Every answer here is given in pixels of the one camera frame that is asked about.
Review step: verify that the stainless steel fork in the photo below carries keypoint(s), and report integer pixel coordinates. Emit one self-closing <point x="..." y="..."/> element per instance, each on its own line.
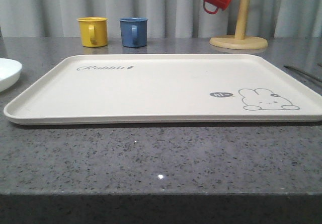
<point x="315" y="79"/>

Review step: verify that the white round plate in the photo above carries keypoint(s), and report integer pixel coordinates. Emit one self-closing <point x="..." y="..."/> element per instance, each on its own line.
<point x="10" y="73"/>

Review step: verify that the cream rabbit serving tray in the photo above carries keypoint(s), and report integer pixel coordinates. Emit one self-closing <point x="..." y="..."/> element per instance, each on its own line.
<point x="140" y="88"/>

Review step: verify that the blue enamel mug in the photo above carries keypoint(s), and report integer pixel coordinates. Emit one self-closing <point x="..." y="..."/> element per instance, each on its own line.
<point x="133" y="32"/>

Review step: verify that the wooden mug tree stand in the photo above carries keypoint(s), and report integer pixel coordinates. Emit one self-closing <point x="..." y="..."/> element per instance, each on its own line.
<point x="240" y="40"/>

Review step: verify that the yellow enamel mug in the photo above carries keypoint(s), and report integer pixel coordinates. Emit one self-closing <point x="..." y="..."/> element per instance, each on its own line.
<point x="93" y="31"/>

